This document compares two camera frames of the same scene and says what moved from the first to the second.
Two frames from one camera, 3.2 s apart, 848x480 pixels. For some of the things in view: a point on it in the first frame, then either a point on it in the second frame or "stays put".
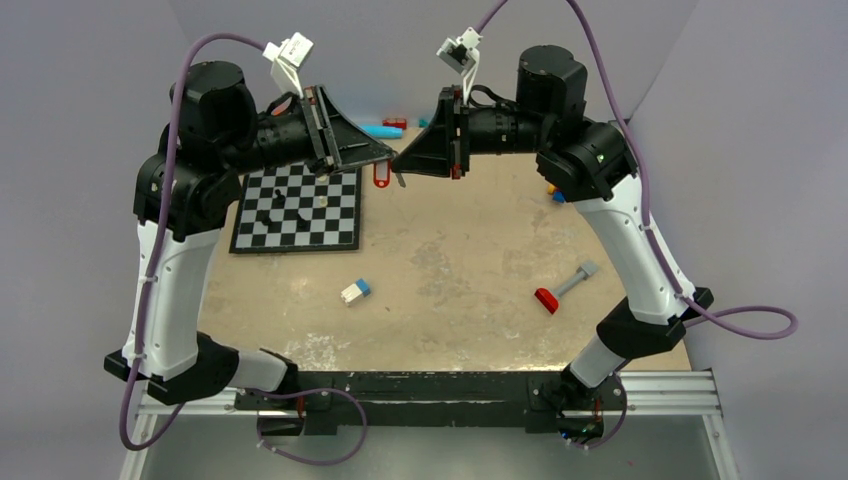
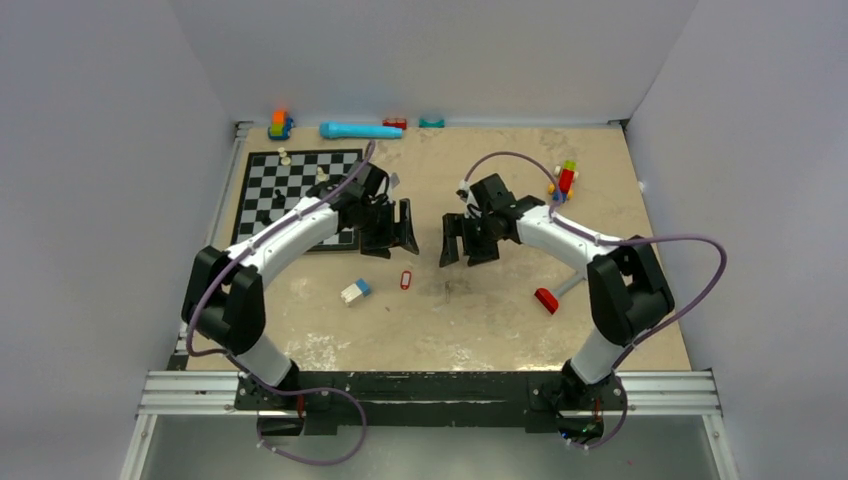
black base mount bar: x=317 y=402 stays put
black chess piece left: x=264 y=216 stays put
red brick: x=399 y=123 stays put
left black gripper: x=339 y=143 -> x=398 y=234
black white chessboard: x=292 y=209 stays put
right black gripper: x=437 y=149 -> x=454 y=225
